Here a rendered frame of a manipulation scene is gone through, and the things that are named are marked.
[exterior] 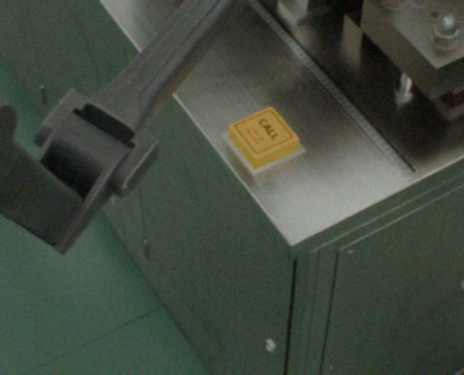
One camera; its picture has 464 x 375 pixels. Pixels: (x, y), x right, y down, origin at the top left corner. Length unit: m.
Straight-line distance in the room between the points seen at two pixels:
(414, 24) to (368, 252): 0.32
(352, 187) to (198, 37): 0.36
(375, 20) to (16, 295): 1.23
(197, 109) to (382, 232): 0.31
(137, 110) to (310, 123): 0.43
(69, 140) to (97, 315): 1.31
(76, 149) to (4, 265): 1.41
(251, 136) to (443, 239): 0.37
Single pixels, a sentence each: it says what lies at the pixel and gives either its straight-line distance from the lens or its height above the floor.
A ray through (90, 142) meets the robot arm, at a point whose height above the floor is 1.19.
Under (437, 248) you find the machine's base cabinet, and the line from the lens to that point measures 1.63.
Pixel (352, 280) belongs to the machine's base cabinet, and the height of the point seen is 0.72.
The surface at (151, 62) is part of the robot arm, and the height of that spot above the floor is 1.20.
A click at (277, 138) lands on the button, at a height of 0.92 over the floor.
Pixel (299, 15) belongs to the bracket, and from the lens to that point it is 1.61.
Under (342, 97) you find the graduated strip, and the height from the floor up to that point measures 0.90.
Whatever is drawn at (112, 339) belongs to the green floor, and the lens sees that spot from 2.32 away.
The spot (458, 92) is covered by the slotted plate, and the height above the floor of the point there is 0.94.
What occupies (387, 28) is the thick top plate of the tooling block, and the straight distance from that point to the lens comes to 1.45.
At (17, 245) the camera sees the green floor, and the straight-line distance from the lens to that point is 2.49.
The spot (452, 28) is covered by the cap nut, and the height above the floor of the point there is 1.06.
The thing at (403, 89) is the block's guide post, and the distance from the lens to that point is 1.52.
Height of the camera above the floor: 2.00
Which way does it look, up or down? 52 degrees down
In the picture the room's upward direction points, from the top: straight up
